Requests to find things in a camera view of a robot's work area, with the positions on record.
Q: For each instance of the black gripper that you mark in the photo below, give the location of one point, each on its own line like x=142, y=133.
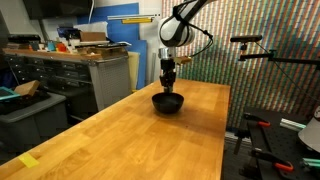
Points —
x=168, y=68

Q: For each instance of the green block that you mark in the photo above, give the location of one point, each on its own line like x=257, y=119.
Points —
x=168, y=90

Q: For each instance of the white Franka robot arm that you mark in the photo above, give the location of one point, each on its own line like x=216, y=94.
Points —
x=175, y=30

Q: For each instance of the black bowl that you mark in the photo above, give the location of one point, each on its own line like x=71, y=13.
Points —
x=167, y=103

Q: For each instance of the wooden block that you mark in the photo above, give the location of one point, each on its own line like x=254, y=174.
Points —
x=26, y=87

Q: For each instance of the beige foam panel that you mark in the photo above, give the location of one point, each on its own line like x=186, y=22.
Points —
x=134, y=71

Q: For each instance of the yellow spirit level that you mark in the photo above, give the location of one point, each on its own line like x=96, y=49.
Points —
x=136, y=20

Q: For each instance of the cardboard box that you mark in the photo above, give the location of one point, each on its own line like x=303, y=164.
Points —
x=92, y=36

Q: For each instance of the grey pegboard workbench cabinet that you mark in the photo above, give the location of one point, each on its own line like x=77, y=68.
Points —
x=66, y=73

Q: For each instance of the orange small container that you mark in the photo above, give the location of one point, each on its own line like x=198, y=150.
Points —
x=61, y=47

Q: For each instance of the teal cup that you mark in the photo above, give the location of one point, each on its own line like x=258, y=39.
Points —
x=50, y=45

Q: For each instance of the black perforated breadboard table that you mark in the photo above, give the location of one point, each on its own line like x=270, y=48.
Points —
x=283, y=143

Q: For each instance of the silver aluminium extrusion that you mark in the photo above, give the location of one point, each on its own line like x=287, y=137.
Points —
x=293, y=124

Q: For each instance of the grey plastic bin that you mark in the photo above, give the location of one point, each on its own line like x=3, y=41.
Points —
x=33, y=123

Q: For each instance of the black tray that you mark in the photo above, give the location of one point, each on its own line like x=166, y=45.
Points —
x=23, y=101

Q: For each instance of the white rounded device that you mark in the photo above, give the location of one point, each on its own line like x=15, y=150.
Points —
x=310, y=133

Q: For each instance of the black flat device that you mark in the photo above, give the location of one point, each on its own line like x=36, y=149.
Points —
x=23, y=38

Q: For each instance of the yellow tape piece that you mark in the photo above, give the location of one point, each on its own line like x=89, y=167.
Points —
x=28, y=160

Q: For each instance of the teal tray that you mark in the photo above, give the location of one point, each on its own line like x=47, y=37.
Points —
x=6, y=93

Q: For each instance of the green aluminium extrusion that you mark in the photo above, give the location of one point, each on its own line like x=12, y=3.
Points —
x=312, y=162

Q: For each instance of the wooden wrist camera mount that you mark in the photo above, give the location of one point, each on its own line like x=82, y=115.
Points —
x=183, y=60

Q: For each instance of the blue wall board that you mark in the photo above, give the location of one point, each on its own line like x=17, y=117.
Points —
x=125, y=33

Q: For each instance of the white wall rail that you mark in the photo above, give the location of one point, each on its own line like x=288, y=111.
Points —
x=133, y=16

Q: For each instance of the black stereo camera bar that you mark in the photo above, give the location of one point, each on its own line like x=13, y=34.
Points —
x=246, y=38

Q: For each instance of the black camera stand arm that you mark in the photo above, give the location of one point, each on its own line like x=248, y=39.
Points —
x=286, y=59

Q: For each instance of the black wall monitor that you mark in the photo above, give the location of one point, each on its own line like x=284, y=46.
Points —
x=56, y=8

